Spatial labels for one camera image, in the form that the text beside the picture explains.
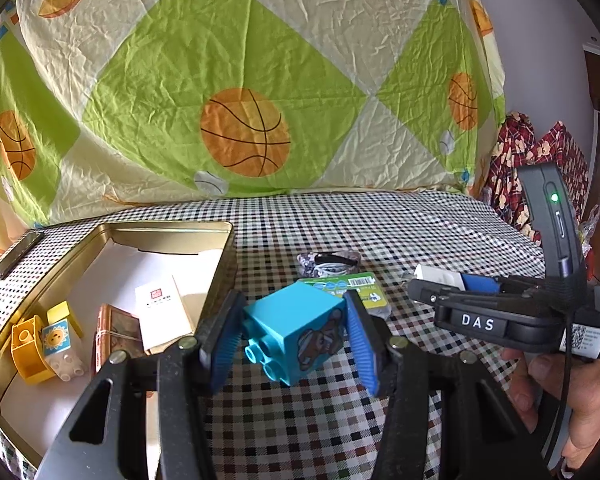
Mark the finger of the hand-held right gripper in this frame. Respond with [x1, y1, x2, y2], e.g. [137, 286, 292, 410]
[450, 272, 548, 306]
[407, 280, 563, 348]

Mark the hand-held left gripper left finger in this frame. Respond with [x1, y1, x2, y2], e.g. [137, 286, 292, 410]
[37, 289, 247, 480]

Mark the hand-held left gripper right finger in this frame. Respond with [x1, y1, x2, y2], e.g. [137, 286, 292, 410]
[342, 290, 551, 480]

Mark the white block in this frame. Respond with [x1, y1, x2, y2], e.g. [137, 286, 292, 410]
[414, 264, 465, 288]

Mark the teal printed block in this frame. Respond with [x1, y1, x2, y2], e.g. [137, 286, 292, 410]
[242, 281, 348, 387]

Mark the gold tin box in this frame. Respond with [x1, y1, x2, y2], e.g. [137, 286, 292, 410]
[0, 220, 238, 466]

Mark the person's right hand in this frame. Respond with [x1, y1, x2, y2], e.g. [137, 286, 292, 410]
[500, 347, 600, 471]

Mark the clear plastic toy bag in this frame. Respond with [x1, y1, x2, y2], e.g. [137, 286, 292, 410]
[577, 205, 600, 281]

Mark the green card packet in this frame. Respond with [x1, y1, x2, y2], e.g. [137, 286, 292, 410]
[300, 272, 387, 318]

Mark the white paper booklet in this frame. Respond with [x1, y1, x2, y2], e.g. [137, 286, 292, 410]
[135, 275, 197, 353]

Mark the red floral plaid cloth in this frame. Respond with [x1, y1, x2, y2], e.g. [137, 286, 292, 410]
[472, 112, 588, 246]

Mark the clear plastic packet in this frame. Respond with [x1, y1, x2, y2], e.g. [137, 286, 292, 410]
[297, 250, 363, 277]

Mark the checkered tablecloth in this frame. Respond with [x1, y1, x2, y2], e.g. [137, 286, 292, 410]
[0, 191, 556, 480]

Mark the white paper box liner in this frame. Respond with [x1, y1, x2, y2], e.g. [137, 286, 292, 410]
[0, 240, 226, 441]

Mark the clear white brick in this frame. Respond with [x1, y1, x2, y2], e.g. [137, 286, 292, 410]
[50, 352, 88, 386]

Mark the plain yellow block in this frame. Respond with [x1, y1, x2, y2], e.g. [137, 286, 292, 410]
[46, 301, 85, 338]

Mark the sun print block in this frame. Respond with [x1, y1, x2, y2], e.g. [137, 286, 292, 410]
[41, 321, 78, 363]

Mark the yellow arch block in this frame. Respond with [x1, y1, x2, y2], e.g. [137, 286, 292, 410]
[11, 316, 56, 386]

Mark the silver metal bar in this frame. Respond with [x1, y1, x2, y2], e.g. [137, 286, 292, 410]
[0, 230, 46, 278]

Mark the basketball print bed sheet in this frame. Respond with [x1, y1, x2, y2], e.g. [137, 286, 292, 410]
[0, 0, 506, 241]

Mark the black cable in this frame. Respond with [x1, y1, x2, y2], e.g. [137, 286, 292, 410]
[547, 310, 578, 476]

